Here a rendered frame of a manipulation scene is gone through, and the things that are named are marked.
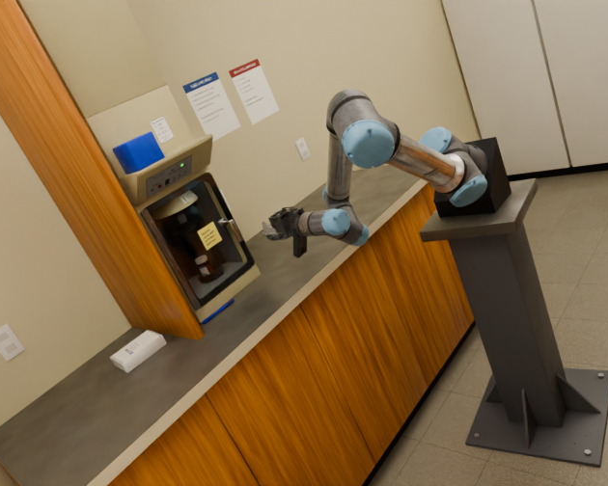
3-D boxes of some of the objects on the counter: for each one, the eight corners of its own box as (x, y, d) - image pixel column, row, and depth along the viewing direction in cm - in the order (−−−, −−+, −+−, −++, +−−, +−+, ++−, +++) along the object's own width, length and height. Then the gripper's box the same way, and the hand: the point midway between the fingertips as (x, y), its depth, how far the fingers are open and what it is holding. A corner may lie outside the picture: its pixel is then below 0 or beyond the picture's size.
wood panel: (131, 327, 204) (-96, -38, 157) (137, 322, 206) (-85, -40, 159) (198, 340, 169) (-70, -125, 122) (205, 335, 171) (-56, -126, 124)
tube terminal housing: (165, 318, 198) (56, 134, 172) (224, 273, 218) (134, 101, 192) (200, 323, 180) (85, 119, 154) (261, 273, 200) (167, 84, 174)
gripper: (309, 202, 159) (264, 207, 175) (289, 217, 153) (246, 222, 169) (318, 227, 162) (275, 229, 177) (300, 242, 156) (257, 244, 172)
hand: (266, 232), depth 173 cm, fingers closed
